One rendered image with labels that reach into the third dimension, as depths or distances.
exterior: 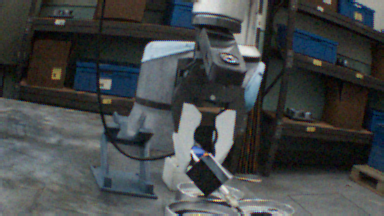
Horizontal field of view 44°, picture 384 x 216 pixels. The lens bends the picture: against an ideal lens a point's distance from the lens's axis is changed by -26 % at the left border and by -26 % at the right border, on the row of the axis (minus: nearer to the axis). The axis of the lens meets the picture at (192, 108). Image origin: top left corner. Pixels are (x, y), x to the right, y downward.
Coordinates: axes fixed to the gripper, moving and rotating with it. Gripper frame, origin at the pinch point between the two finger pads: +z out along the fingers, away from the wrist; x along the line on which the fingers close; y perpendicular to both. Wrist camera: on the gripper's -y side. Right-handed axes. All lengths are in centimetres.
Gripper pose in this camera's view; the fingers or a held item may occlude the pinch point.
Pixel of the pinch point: (199, 165)
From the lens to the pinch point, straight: 84.1
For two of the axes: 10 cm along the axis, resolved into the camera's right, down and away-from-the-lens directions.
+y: -2.4, -0.5, 9.7
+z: -1.5, 9.9, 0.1
